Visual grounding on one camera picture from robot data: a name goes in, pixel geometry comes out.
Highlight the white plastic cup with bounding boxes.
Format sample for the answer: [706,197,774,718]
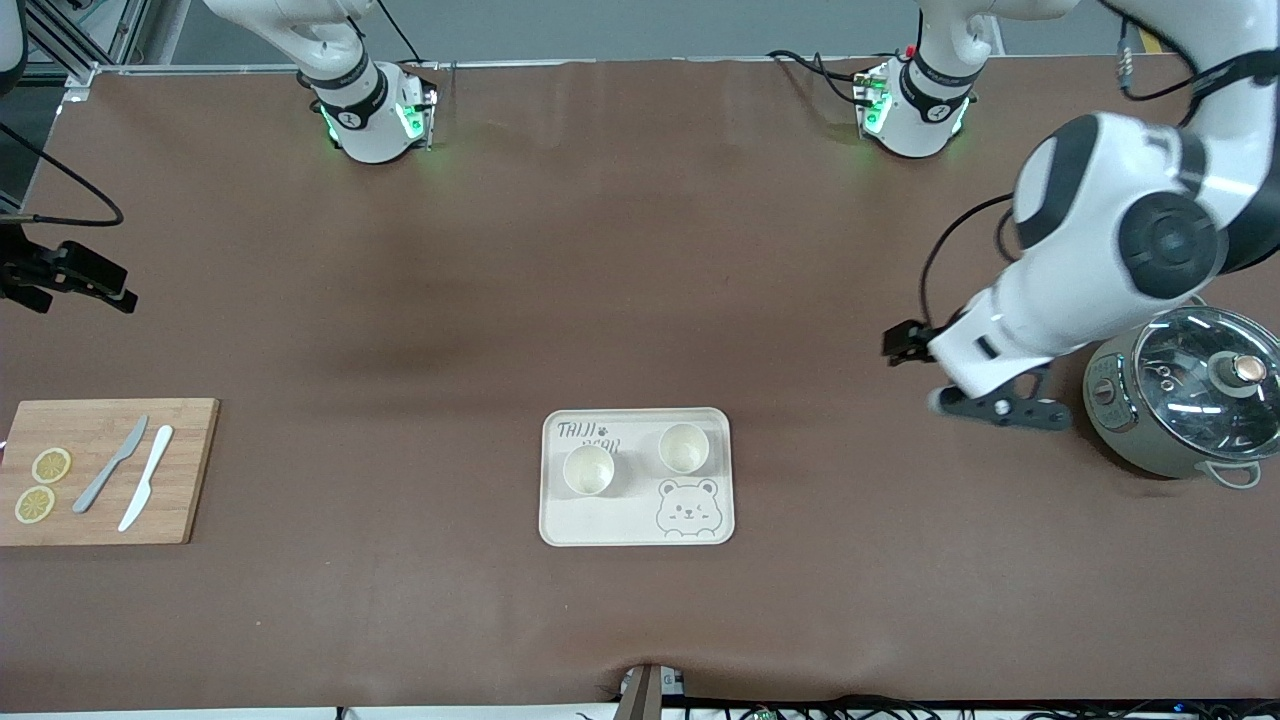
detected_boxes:
[562,444,616,497]
[658,423,711,475]

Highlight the grey-green electric cooking pot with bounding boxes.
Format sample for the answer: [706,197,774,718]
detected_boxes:
[1083,300,1280,491]

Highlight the grey plastic knife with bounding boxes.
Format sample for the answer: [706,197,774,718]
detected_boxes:
[72,415,149,515]

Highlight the glass pot lid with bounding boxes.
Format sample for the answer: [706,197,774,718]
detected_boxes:
[1135,308,1280,447]

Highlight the white plastic knife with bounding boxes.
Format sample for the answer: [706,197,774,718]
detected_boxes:
[118,425,174,533]

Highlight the wooden cutting board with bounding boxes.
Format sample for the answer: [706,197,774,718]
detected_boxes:
[0,398,221,547]

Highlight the brown table cover mat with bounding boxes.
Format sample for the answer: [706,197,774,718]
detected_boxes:
[0,55,1280,713]

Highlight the white bear print tray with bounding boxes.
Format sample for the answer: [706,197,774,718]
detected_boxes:
[539,407,736,548]

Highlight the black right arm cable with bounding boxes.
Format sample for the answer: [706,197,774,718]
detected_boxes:
[0,123,125,227]

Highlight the aluminium frame strut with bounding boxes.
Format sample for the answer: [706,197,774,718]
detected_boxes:
[20,0,151,101]

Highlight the black left base cables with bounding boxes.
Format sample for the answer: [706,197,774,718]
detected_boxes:
[768,48,873,109]

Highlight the black right base cable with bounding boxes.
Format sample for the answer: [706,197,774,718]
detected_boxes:
[376,0,429,67]

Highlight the metal mount bracket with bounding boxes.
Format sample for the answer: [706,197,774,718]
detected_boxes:
[618,662,687,720]

